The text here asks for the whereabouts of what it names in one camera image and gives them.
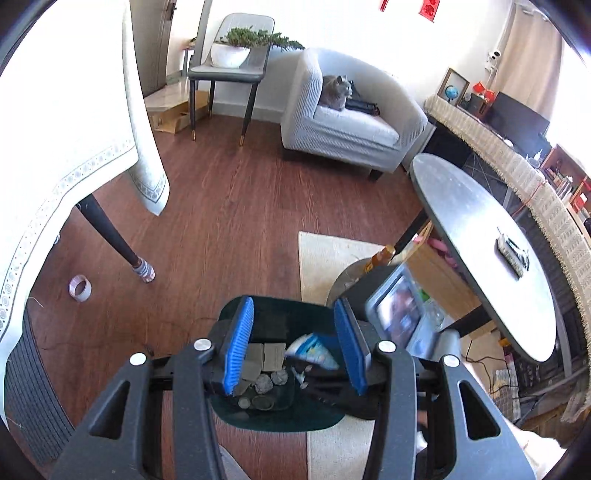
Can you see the black table leg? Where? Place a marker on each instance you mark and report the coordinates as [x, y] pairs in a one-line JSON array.
[[97, 218]]

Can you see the flat cardboard box on floor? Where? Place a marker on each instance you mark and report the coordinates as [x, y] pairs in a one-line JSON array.
[[177, 118]]

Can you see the grey armchair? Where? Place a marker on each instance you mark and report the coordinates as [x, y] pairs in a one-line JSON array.
[[378, 143]]

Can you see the potted green plant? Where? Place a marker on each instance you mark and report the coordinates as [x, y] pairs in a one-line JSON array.
[[244, 44]]

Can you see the beige curtain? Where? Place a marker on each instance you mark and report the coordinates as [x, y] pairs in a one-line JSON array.
[[531, 56]]

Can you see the tape roll on floor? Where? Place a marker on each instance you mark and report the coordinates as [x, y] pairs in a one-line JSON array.
[[79, 288]]

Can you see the dark green trash bin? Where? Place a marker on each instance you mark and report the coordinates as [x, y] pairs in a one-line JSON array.
[[294, 377]]

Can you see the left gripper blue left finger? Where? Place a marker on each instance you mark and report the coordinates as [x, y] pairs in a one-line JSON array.
[[235, 344]]

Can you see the round dark marble table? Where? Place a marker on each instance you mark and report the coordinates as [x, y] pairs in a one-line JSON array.
[[470, 220]]

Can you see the grey cat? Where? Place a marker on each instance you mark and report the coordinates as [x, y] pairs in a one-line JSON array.
[[335, 91]]

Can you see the beige fringed cloth sideboard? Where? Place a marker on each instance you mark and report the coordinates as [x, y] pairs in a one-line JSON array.
[[560, 230]]

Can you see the paper ball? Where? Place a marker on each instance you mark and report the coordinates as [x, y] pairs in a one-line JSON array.
[[279, 378], [263, 384]]

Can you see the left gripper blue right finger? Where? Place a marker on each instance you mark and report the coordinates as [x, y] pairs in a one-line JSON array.
[[355, 349]]

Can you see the white printed packaging carton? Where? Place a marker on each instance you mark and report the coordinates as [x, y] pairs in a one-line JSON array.
[[310, 348]]

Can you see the white security camera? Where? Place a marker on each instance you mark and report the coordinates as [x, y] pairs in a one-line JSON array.
[[492, 61]]

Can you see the grey door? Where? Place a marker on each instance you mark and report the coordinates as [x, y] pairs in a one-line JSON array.
[[151, 25]]

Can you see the amber bottle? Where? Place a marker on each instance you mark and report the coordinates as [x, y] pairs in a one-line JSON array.
[[381, 258]]

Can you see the picture frame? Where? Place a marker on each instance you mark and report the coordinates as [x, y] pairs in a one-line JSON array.
[[452, 77]]

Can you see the striped door mat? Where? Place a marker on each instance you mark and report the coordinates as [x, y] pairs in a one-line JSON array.
[[31, 402]]

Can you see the small blue globe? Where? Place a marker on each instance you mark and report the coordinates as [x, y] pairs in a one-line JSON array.
[[452, 94]]

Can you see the black monitor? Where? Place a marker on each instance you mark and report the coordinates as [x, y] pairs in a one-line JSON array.
[[524, 127]]

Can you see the small round lower table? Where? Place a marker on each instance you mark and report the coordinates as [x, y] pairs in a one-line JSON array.
[[357, 285]]

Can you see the red scroll right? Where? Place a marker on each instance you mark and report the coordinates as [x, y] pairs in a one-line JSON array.
[[429, 9]]

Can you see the small red flags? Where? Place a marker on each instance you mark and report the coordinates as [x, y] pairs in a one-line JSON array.
[[481, 91]]

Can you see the grey dining chair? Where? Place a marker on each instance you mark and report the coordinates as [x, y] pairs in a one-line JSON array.
[[251, 72]]

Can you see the black bag on armchair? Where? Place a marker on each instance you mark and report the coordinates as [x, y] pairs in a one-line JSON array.
[[356, 103]]

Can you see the wooden bookshelf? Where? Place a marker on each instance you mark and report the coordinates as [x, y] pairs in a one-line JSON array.
[[571, 182]]

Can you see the beige floor rug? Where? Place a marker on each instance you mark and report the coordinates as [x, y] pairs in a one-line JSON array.
[[326, 263]]

